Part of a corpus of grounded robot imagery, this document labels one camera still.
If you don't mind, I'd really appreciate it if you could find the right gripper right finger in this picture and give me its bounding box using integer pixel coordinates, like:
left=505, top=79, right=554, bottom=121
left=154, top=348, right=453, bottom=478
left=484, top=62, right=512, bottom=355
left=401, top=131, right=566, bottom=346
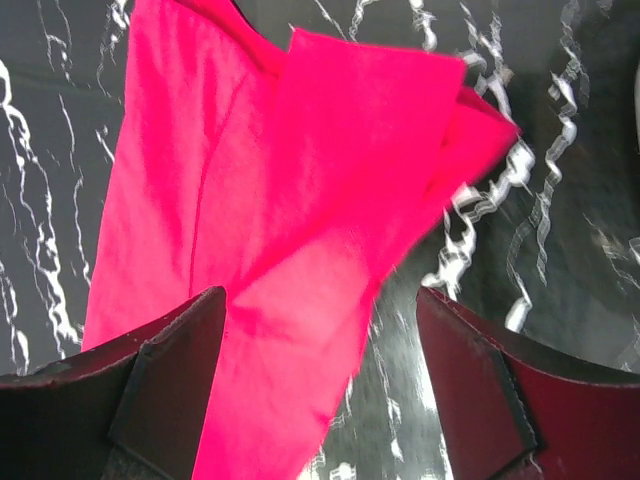
left=416, top=288, right=639, bottom=479

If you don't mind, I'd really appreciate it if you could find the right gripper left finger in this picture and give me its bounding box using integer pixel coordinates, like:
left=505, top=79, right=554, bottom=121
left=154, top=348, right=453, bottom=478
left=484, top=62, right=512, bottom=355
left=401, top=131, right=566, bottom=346
left=1, top=287, right=226, bottom=479

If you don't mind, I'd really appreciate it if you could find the pink red t shirt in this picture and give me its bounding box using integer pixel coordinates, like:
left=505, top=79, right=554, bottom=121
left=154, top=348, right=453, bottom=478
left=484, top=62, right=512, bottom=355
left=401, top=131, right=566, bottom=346
left=83, top=1, right=518, bottom=479

